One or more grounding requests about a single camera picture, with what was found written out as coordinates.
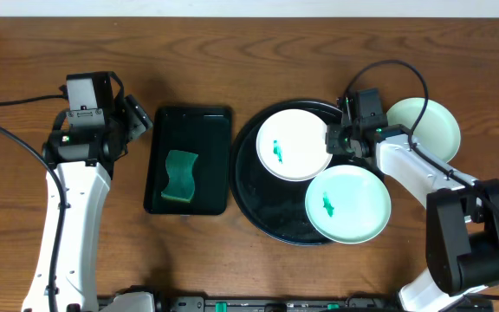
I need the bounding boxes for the green sponge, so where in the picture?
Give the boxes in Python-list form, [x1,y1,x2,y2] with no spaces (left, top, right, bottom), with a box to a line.
[161,150,198,203]

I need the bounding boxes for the black rectangular tray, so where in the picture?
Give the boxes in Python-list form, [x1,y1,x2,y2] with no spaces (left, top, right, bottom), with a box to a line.
[143,106,232,216]

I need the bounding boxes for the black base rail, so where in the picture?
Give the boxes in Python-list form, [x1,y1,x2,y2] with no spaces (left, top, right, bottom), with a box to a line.
[97,294,493,312]

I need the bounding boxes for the white plate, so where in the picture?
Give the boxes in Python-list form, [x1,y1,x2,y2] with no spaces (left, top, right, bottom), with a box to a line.
[256,109,333,182]

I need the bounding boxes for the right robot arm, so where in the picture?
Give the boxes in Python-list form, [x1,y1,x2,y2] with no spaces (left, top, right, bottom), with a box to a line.
[326,124,499,311]

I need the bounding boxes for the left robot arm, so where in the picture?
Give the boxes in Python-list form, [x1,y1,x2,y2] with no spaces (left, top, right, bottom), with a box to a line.
[22,95,152,312]

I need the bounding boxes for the light green plate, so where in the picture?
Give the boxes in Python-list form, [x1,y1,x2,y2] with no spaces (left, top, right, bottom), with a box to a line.
[386,97,461,163]
[304,165,392,244]

